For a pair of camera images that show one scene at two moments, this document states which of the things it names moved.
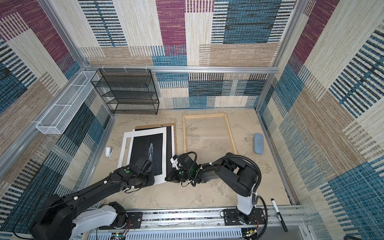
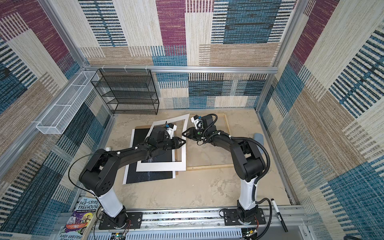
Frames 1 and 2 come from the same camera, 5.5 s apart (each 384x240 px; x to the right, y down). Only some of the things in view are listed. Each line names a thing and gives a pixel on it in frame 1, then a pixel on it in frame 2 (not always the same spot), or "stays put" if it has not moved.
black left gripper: x=151 y=180 → x=172 y=139
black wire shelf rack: x=127 y=91 stays put
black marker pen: x=279 y=214 stays put
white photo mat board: x=134 y=133 → x=168 y=166
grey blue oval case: x=258 y=144 stays put
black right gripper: x=174 y=178 → x=191 y=134
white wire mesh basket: x=55 y=121 stays put
